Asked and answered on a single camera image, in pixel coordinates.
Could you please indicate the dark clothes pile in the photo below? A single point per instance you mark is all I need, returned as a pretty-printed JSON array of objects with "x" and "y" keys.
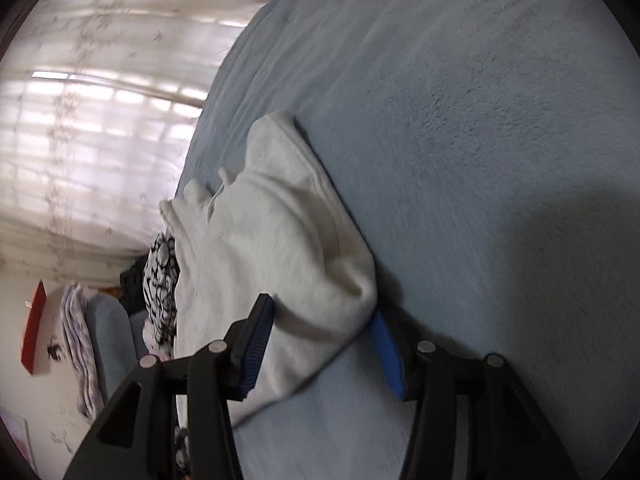
[{"x": 131, "y": 285}]

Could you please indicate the red wall hanging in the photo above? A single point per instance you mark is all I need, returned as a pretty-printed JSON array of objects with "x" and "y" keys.
[{"x": 34, "y": 330}]

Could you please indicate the black-and-white patterned garment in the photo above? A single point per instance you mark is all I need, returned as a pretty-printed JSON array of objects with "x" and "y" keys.
[{"x": 160, "y": 280}]

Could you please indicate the folded purple patterned quilt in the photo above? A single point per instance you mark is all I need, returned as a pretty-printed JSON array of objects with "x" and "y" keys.
[{"x": 80, "y": 350}]

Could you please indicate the grey-blue pillow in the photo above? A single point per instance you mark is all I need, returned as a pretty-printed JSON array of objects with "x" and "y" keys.
[{"x": 112, "y": 340}]

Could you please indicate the sheer white patterned curtain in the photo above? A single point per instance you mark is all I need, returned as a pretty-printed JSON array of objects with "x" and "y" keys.
[{"x": 100, "y": 135}]

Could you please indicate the white and pink plush toy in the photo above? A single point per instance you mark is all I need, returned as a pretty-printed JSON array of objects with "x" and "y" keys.
[{"x": 159, "y": 355}]

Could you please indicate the pink framed picture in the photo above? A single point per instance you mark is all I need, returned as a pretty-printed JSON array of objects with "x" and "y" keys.
[{"x": 17, "y": 435}]

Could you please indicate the light blue fleece blanket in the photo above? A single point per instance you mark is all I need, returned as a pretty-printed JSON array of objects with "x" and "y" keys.
[{"x": 475, "y": 160}]

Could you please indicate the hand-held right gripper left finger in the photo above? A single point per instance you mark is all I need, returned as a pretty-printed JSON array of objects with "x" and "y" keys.
[{"x": 256, "y": 355}]

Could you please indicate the pale grey-white hoodie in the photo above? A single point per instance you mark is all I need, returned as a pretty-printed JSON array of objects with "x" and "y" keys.
[{"x": 280, "y": 240}]

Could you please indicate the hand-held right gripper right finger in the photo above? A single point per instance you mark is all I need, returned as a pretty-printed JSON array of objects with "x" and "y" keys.
[{"x": 392, "y": 360}]

